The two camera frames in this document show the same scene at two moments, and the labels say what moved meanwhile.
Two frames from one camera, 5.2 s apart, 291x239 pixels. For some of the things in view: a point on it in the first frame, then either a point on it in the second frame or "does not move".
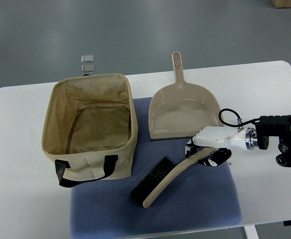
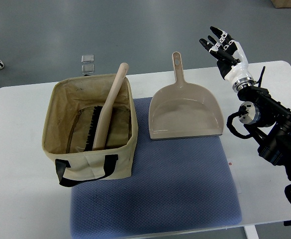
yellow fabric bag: [90, 128] does not move
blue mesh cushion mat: [205, 196] does not move
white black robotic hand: [224, 139] → [232, 61]
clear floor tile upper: [87, 58] does not move
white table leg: [251, 232] does not move
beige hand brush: [151, 186] → [101, 116]
